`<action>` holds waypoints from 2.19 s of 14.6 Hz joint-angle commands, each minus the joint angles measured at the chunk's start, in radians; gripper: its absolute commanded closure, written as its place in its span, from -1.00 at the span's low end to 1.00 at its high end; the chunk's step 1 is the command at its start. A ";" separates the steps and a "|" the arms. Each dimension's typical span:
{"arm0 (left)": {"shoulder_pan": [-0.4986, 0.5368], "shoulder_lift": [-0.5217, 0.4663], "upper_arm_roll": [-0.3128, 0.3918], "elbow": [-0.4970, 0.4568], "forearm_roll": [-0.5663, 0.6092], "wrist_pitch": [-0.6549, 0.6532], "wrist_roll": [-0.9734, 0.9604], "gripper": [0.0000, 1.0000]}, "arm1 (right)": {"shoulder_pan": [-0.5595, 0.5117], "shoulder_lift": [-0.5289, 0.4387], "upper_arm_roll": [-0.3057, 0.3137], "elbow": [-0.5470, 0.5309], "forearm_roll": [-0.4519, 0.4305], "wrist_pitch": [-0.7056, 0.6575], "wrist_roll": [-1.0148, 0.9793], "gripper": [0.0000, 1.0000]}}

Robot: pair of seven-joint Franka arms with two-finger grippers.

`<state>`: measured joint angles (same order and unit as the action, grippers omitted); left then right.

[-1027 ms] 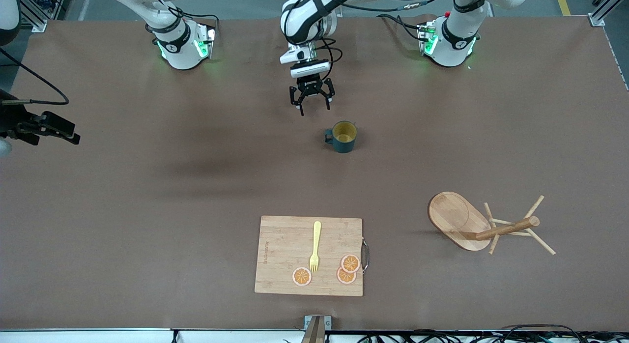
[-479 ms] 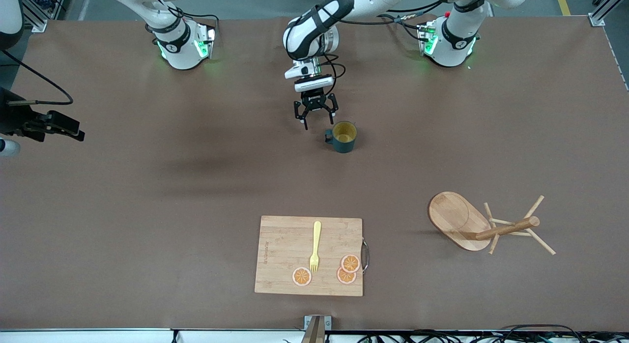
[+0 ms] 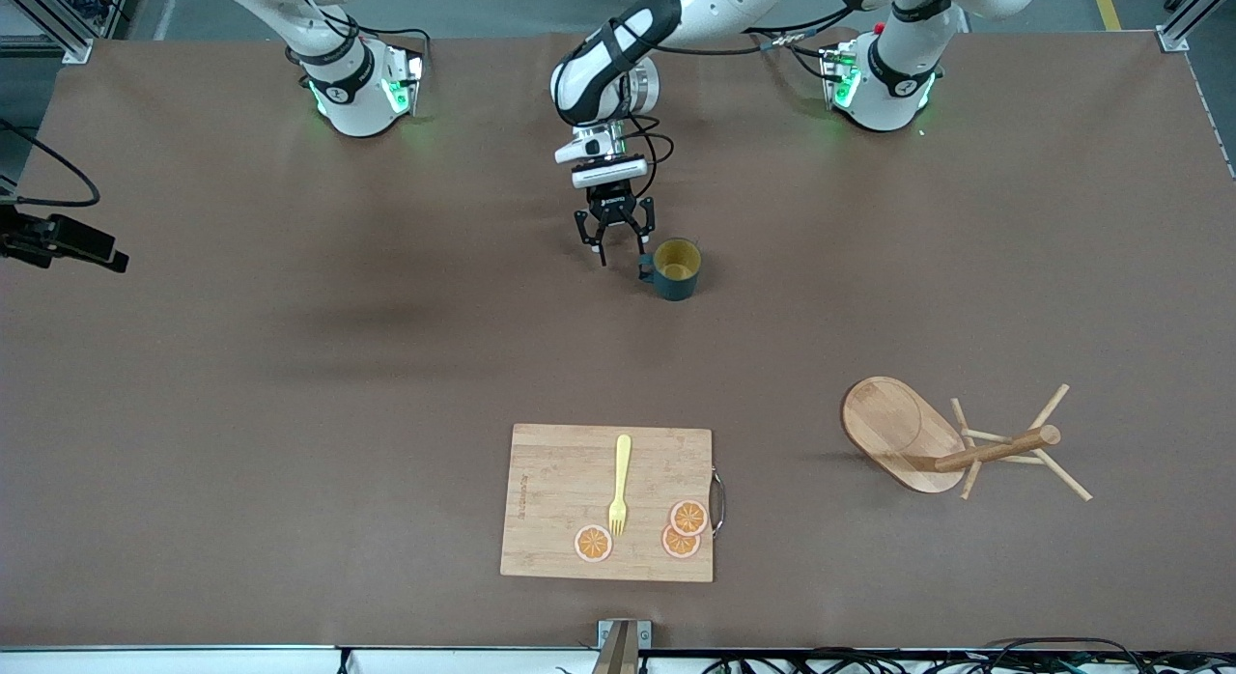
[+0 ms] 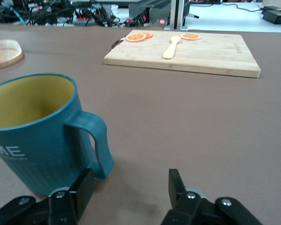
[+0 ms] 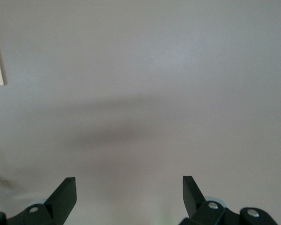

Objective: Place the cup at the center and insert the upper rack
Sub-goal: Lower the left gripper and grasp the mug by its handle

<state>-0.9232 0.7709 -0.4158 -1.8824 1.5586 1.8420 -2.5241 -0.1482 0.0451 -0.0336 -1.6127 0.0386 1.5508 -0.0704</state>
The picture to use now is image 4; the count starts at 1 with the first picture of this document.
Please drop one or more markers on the aluminium camera mount post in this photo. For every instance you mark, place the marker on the aluminium camera mount post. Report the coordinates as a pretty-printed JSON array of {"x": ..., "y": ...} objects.
[{"x": 178, "y": 14}]

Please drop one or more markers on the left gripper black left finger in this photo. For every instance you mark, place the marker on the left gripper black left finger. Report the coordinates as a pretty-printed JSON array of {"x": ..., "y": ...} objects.
[{"x": 83, "y": 189}]

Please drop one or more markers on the wooden mug tree rack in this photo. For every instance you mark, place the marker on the wooden mug tree rack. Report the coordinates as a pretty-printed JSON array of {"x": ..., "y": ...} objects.
[{"x": 4, "y": 54}]

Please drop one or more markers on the yellow plastic fork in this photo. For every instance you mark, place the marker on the yellow plastic fork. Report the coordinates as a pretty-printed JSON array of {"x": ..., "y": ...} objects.
[{"x": 170, "y": 50}]

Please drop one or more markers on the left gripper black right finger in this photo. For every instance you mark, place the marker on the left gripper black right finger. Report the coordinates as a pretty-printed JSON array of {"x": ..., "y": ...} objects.
[{"x": 175, "y": 187}]

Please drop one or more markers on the teal mug yellow inside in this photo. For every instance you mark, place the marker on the teal mug yellow inside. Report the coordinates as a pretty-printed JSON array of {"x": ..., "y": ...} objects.
[{"x": 44, "y": 145}]

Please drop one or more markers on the black power adapter brick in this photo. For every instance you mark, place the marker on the black power adapter brick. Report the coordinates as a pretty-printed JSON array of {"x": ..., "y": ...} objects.
[
  {"x": 275, "y": 16},
  {"x": 275, "y": 8}
]

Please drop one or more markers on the black power supply box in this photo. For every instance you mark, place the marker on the black power supply box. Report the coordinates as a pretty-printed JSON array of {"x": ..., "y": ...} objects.
[{"x": 152, "y": 12}]

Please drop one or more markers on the orange slice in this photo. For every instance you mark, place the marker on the orange slice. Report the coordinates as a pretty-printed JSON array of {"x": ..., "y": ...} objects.
[
  {"x": 135, "y": 37},
  {"x": 149, "y": 34},
  {"x": 190, "y": 36}
]

